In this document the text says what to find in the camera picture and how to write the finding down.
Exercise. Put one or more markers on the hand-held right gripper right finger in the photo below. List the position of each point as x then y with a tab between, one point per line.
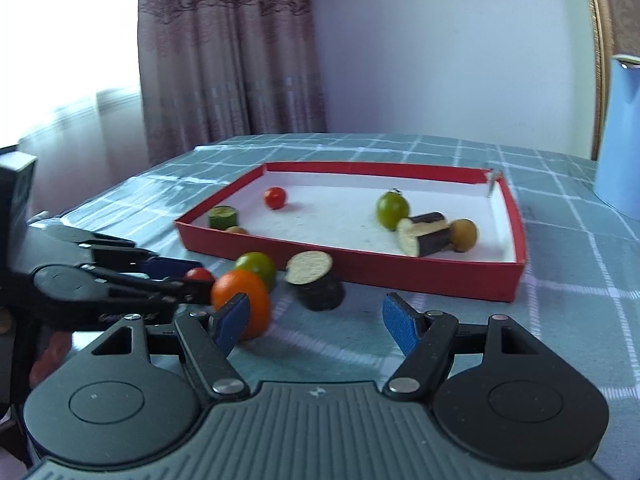
402	325

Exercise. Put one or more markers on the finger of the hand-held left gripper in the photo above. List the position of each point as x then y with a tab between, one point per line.
170	267
170	293

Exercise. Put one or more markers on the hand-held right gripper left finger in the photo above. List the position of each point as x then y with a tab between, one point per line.
232	322

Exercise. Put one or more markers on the orange tomato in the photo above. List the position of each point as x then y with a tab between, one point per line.
242	300

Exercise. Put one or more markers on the red cherry tomato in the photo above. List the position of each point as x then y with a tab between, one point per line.
200	275
275	198

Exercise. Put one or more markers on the green cucumber piece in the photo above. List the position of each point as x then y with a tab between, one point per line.
222	217

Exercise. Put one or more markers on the brown round fruit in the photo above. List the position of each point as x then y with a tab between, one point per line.
464	234
236	230

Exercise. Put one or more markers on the long eggplant chunk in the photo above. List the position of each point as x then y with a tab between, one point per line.
427	235

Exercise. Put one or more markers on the green cherry tomato with stalk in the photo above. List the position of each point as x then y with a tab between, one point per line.
392	210

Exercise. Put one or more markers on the red cardboard box tray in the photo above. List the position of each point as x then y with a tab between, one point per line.
340	210

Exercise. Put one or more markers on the person's left hand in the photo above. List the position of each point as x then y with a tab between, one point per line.
50	357

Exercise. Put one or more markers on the short eggplant chunk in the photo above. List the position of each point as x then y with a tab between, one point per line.
315	280

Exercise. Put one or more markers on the white sheer curtain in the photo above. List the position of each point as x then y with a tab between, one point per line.
85	135

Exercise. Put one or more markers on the green checked tablecloth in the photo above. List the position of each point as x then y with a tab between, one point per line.
565	270

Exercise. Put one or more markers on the brown patterned curtain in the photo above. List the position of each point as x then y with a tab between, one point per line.
225	60

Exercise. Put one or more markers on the light blue kettle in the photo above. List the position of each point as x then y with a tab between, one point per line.
620	135

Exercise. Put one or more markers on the gold framed upholstered chair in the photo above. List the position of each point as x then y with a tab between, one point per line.
615	5

